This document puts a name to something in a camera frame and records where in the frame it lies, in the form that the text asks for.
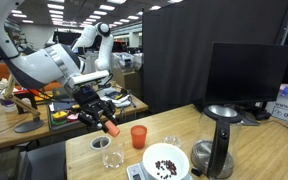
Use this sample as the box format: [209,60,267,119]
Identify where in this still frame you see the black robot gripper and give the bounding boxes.
[72,85,118,129]

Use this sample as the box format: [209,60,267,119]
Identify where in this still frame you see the small orange cup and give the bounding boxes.
[105,121,120,137]

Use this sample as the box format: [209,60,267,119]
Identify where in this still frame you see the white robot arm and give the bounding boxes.
[0,0,117,131]

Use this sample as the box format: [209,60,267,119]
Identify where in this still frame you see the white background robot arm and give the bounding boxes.
[71,22,114,71]

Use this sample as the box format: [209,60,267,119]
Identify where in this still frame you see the large orange cup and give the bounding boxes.
[130,125,147,149]

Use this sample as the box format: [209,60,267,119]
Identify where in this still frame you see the clear glass bowl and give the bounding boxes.
[102,143,124,168]

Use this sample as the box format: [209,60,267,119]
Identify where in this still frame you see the white bowl with beans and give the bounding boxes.
[142,143,189,180]

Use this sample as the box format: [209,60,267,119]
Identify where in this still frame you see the black tray with toys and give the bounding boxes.
[46,98,81,130]

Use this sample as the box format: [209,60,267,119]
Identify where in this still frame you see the dark green box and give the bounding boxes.
[52,87,69,100]

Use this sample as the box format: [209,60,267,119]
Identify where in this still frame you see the wooden desk lamp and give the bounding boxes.
[3,75,44,133]

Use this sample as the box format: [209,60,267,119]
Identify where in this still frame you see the digital kitchen scale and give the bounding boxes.
[126,162,194,180]

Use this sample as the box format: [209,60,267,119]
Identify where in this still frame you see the small clear glass dish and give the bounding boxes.
[163,136,182,147]

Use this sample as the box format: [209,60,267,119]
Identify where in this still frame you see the orange sofa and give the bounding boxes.
[0,63,62,95]

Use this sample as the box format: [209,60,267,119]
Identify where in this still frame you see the glass electric kettle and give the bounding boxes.
[190,105,242,180]

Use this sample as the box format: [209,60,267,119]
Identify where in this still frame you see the black computer monitor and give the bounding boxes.
[202,41,288,107]

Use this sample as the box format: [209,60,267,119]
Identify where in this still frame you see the desk cable grommet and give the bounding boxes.
[90,136,111,150]

